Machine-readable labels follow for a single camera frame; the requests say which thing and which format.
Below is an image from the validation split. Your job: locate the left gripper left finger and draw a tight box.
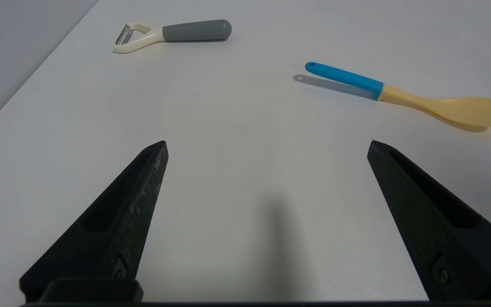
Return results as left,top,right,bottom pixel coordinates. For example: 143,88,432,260
19,140,169,302

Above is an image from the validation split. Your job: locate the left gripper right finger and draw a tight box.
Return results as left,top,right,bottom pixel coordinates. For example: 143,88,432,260
367,139,491,301

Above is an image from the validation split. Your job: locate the blue handled cream spoon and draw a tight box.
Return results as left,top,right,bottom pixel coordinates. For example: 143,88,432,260
305,61,491,133

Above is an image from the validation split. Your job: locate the gray handled cream peeler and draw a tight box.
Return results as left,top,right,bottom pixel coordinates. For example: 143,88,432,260
113,19,233,54

